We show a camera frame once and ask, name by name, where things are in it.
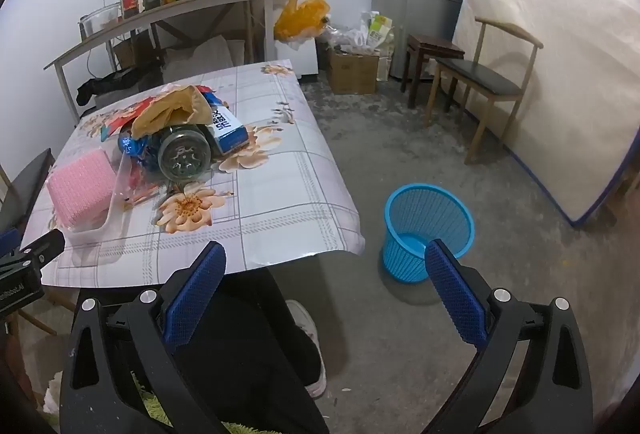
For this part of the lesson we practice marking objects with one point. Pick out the person's black trouser leg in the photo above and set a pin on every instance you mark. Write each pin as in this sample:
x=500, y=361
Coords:
x=250, y=339

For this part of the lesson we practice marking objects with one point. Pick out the white cabinet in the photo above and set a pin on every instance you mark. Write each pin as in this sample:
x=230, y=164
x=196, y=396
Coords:
x=300, y=58

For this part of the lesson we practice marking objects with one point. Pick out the white and green bag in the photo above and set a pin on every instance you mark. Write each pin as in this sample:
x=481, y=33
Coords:
x=379, y=31

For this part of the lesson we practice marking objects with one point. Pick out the clear packet with red label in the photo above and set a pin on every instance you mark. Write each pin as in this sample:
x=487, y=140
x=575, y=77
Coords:
x=142, y=186

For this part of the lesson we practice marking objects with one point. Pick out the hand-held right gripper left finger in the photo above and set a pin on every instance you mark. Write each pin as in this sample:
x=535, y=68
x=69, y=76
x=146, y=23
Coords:
x=192, y=294

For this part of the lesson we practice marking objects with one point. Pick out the blue and white carton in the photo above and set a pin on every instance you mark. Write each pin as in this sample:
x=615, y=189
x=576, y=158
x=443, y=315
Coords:
x=227, y=128

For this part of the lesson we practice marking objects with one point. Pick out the beige cloth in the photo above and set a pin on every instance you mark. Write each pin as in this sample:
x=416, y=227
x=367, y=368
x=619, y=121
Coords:
x=170, y=111

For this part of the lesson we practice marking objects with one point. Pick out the orange plastic bag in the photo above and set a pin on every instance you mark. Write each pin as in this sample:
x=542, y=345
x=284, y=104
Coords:
x=300, y=18

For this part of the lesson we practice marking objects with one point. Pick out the floral tablecloth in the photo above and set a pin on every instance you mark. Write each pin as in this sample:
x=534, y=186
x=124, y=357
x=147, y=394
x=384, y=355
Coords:
x=280, y=194

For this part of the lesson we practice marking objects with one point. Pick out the dark wooden stool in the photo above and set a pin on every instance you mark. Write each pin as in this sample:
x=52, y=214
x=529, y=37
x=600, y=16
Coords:
x=432, y=46

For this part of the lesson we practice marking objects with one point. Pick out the white mattress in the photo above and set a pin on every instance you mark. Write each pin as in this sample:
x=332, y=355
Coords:
x=560, y=63

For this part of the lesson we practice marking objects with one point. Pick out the wooden chair with black seat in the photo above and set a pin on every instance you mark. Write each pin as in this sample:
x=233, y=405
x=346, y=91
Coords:
x=25, y=184
x=480, y=76

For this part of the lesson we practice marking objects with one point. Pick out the pink sponge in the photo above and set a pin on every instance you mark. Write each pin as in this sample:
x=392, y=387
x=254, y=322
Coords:
x=80, y=186

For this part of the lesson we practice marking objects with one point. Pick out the blue plastic wastebasket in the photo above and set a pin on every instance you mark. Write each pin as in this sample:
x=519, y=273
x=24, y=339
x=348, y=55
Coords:
x=425, y=224

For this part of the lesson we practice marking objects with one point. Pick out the clear plastic tray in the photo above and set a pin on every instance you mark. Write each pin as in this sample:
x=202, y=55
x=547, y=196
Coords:
x=112, y=219

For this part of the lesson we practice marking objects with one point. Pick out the red sauce jar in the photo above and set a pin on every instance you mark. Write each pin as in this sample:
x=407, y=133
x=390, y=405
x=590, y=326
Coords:
x=129, y=2

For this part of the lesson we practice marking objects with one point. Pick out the person's white shoe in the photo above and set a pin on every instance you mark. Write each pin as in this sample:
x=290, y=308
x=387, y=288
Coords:
x=312, y=339

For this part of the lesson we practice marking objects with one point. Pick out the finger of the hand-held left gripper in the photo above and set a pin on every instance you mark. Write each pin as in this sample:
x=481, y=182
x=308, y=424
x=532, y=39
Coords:
x=47, y=245

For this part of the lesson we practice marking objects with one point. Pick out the green fuzzy mat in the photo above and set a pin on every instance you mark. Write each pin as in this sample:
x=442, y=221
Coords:
x=150, y=409

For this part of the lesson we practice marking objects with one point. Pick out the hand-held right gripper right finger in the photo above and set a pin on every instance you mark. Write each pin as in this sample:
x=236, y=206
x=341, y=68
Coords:
x=455, y=294

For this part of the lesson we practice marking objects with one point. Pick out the cardboard box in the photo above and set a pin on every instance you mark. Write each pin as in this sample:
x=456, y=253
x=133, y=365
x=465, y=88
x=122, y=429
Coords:
x=352, y=73

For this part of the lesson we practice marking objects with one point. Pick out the clear glass bowl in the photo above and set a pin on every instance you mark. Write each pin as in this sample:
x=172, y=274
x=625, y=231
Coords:
x=100, y=21

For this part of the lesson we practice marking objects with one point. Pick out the black cloth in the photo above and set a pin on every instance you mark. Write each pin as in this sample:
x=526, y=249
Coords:
x=115, y=81

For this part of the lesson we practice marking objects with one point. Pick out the blue foil wrapper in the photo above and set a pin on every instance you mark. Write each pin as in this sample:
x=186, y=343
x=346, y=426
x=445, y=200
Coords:
x=135, y=149

